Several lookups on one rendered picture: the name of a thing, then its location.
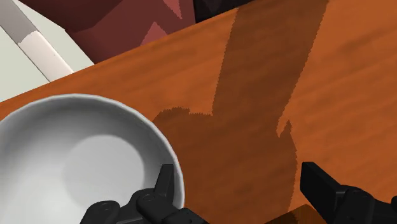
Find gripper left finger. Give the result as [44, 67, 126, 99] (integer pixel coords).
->
[80, 164, 209, 224]

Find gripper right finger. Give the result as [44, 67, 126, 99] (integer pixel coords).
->
[299, 161, 397, 224]

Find white bowl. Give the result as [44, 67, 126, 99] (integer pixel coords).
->
[0, 94, 186, 224]

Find orange wooden table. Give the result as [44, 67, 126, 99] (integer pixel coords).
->
[0, 0, 397, 224]

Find red patterned robot stand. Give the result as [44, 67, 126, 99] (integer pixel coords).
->
[18, 0, 197, 65]

